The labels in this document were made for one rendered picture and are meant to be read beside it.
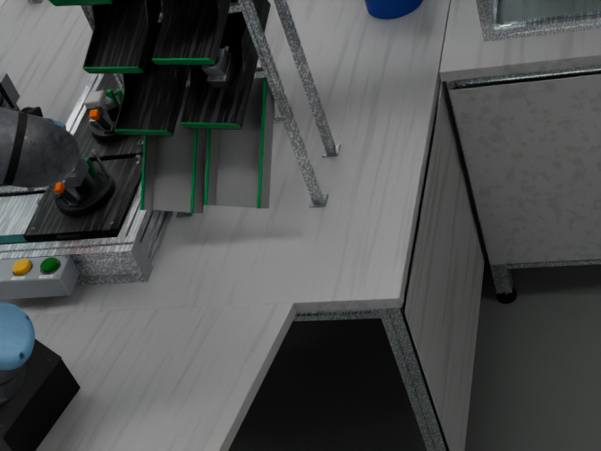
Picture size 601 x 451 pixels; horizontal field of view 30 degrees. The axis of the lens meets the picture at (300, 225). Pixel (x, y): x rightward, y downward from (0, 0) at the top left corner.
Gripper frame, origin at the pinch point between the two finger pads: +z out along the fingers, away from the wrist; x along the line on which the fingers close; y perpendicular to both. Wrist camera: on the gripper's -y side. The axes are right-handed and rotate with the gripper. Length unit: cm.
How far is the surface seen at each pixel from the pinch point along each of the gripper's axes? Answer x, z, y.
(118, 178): 4.5, 15.8, -14.8
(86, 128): -9.9, 16.3, -35.7
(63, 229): -4.7, 14.1, 0.5
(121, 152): 2.7, 16.4, -24.2
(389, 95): 63, 33, -45
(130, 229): 10.9, 16.9, 1.3
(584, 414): 92, 119, -5
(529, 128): 92, 56, -49
